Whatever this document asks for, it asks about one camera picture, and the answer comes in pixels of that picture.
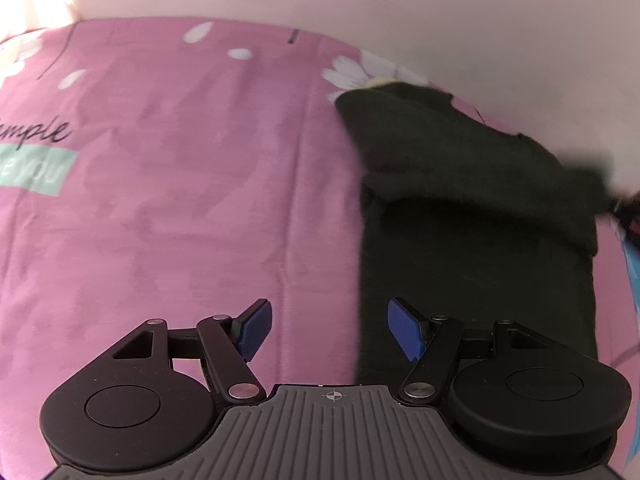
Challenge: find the dark green knit sweater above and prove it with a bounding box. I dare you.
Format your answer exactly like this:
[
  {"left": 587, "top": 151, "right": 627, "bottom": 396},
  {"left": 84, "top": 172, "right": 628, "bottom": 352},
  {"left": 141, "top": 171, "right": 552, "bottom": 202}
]
[{"left": 335, "top": 82, "right": 625, "bottom": 386}]

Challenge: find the pink floral bed sheet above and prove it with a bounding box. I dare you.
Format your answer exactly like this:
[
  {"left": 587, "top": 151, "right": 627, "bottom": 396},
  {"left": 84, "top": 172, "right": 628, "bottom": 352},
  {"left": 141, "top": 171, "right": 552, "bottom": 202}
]
[{"left": 1, "top": 18, "right": 639, "bottom": 479}]

